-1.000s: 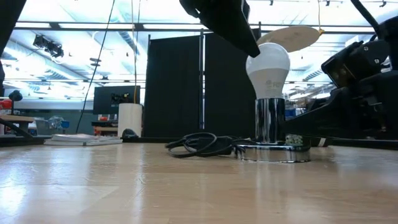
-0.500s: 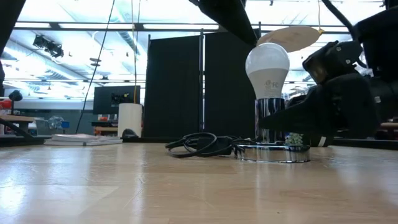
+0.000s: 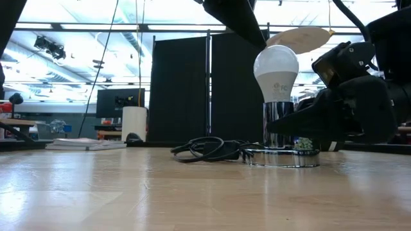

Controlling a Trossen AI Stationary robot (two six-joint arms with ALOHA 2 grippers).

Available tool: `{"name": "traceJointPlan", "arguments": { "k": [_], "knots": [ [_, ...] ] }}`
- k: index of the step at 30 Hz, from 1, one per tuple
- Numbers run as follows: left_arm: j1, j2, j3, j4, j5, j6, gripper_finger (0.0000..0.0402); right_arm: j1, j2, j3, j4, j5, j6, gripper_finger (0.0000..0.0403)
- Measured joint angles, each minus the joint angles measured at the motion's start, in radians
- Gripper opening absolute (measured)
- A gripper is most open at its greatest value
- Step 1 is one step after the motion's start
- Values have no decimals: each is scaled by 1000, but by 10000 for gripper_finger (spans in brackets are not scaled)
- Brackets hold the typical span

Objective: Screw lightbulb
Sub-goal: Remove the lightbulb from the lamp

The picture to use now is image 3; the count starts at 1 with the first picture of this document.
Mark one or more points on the black computer monitor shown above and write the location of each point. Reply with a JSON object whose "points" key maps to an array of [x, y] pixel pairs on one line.
{"points": [[112, 102]]}

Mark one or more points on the black ceiling spotlight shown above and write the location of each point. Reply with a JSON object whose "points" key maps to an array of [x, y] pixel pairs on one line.
{"points": [[51, 48]]}

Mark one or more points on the potted green succulent plant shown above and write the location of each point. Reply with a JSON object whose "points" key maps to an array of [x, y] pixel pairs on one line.
{"points": [[303, 144]]}

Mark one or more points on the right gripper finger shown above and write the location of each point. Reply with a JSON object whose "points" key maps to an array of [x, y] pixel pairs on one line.
{"points": [[308, 123]]}

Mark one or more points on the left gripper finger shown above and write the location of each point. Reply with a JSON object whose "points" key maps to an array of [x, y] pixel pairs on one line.
{"points": [[237, 16]]}

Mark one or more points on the small red object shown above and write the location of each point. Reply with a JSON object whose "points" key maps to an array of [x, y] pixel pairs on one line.
{"points": [[5, 107]]}

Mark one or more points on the chrome lamp base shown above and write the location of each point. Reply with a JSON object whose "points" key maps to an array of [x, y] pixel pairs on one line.
{"points": [[276, 118]]}

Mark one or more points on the white lightbulb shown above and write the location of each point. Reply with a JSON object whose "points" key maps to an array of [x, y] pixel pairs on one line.
{"points": [[276, 70]]}

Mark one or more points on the white cylinder container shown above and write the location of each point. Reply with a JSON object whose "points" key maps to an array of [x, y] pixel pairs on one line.
{"points": [[134, 123]]}

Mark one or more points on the black desk lamp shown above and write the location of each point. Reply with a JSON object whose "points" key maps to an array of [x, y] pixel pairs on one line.
{"points": [[16, 99]]}

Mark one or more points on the small blue box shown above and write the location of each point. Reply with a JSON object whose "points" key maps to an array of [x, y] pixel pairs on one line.
{"points": [[66, 128]]}

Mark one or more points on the white round hanging disc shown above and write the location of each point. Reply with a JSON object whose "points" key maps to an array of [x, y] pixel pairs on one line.
{"points": [[305, 38]]}

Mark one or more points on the wooden workbench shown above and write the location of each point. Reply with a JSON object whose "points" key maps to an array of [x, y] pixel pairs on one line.
{"points": [[16, 122]]}

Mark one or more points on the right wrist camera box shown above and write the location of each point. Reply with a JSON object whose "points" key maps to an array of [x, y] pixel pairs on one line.
{"points": [[343, 61]]}

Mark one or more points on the black aluminium table frame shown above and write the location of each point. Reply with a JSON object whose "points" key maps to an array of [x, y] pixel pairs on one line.
{"points": [[154, 144]]}

